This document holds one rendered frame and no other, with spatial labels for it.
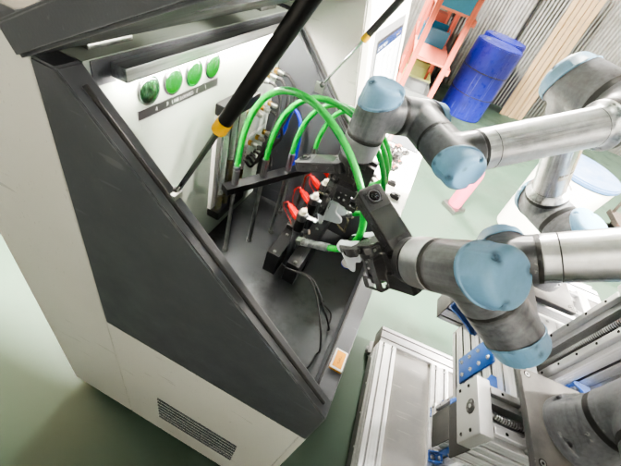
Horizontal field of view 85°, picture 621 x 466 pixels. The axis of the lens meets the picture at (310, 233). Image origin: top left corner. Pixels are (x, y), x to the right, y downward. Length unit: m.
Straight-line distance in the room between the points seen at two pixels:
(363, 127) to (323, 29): 0.46
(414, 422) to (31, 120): 1.66
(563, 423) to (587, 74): 0.71
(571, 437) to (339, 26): 1.08
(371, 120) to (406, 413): 1.39
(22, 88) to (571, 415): 1.10
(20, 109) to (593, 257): 0.82
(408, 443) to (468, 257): 1.38
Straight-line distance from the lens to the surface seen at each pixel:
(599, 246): 0.59
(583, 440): 0.95
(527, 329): 0.50
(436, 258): 0.45
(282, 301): 1.03
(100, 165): 0.59
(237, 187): 0.92
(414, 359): 1.91
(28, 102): 0.64
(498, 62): 5.37
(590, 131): 0.80
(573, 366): 1.16
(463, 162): 0.61
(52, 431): 1.81
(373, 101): 0.65
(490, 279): 0.41
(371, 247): 0.56
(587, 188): 3.31
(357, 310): 0.94
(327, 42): 1.07
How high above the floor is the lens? 1.68
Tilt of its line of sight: 43 degrees down
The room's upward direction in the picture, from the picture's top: 22 degrees clockwise
